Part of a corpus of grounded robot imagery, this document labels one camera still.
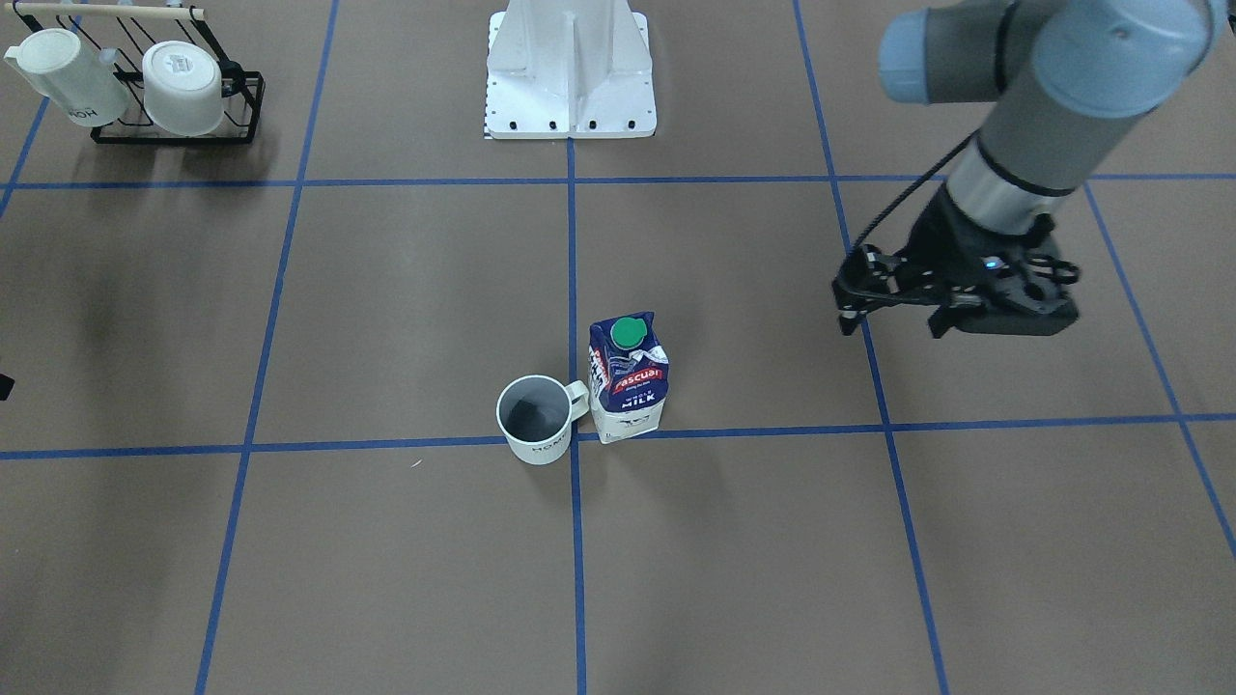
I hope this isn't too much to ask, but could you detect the black wire cup rack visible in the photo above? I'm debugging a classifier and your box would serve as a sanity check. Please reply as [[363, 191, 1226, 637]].
[[2, 1, 266, 147]]

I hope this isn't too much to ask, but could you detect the blue Pascual milk carton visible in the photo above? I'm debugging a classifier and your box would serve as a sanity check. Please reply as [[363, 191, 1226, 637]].
[[588, 310, 670, 445]]

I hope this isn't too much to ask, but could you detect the white home mug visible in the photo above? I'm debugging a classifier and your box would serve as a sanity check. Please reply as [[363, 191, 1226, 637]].
[[494, 375, 590, 465], [4, 28, 129, 129]]

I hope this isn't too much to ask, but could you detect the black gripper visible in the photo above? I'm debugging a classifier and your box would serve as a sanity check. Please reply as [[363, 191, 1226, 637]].
[[831, 185, 1082, 339]]

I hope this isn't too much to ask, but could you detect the white cup bottom on rack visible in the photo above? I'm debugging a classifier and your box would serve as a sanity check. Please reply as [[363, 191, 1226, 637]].
[[141, 41, 224, 137]]

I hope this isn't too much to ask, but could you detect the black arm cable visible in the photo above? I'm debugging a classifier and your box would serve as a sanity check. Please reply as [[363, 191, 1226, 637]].
[[845, 130, 976, 262]]

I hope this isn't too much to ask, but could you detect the white HOME mug on rack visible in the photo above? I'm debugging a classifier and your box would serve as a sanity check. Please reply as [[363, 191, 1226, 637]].
[[4, 28, 129, 129]]

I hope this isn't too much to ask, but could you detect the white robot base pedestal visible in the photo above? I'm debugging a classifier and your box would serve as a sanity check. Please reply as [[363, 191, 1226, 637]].
[[483, 1, 658, 140]]

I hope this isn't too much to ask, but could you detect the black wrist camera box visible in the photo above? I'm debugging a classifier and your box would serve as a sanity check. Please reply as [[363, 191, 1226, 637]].
[[946, 292, 1079, 336]]

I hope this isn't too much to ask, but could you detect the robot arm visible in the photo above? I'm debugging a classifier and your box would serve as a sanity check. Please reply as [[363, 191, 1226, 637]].
[[831, 1, 1234, 338]]

